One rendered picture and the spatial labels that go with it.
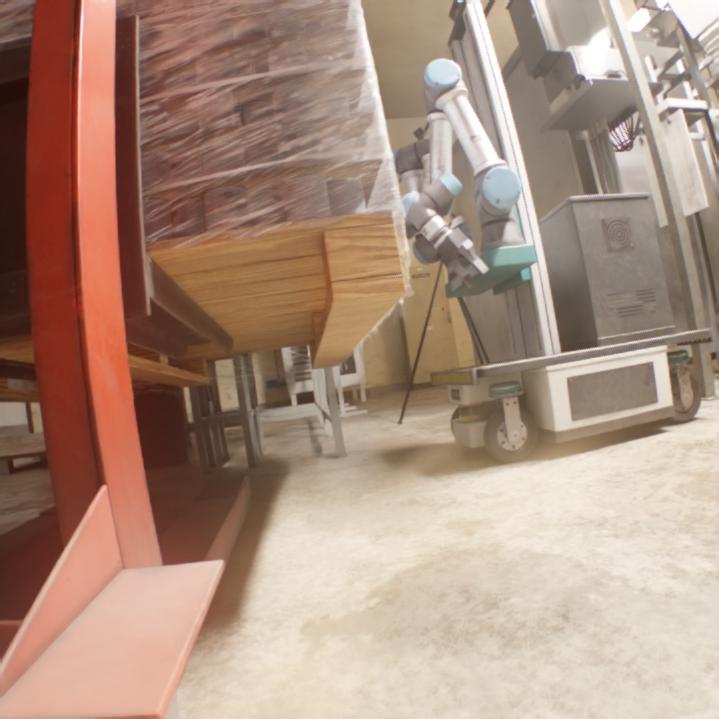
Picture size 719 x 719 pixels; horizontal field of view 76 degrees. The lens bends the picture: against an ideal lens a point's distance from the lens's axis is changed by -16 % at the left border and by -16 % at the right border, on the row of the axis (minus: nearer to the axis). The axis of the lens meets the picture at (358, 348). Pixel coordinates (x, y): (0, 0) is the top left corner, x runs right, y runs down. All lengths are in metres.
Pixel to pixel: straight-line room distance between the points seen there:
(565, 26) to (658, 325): 1.86
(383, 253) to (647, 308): 1.36
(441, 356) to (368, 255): 7.83
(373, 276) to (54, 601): 0.54
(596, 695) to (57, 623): 0.48
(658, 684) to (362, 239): 0.64
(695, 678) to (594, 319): 1.40
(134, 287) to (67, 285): 0.19
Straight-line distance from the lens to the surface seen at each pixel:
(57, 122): 0.61
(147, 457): 3.06
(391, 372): 8.75
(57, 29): 0.68
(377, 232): 0.74
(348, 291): 0.71
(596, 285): 1.86
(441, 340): 8.56
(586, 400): 1.73
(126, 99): 0.83
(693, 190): 2.96
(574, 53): 3.06
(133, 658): 0.36
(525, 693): 0.60
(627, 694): 0.60
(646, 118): 2.76
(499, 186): 1.62
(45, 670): 0.37
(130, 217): 0.75
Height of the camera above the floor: 0.35
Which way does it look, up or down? 3 degrees up
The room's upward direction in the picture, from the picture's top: 8 degrees counter-clockwise
